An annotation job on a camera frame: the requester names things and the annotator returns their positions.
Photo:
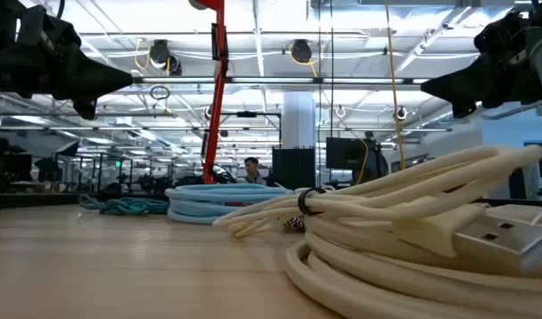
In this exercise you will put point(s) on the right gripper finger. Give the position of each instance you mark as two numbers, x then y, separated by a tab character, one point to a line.
466	84
465	111

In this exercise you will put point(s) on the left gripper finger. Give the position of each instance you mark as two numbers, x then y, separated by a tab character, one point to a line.
85	110
94	80

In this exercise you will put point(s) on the black robot station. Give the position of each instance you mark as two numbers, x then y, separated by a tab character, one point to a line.
10	168

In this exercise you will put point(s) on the black room monitor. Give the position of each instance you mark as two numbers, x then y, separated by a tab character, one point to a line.
350	153

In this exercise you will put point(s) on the red desk lamp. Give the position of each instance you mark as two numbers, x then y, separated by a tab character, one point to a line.
219	88

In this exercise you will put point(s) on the white round column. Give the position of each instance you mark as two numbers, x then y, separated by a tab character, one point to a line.
298	119

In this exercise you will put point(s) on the long ceiling light strip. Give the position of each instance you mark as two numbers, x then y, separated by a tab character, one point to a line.
271	80

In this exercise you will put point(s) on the person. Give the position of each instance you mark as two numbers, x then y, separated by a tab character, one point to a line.
252	170

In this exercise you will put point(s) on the black cabinet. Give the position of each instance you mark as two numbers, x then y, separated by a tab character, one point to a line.
293	168

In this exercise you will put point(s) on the black gantry frame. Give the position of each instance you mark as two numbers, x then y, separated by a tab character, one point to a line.
246	114

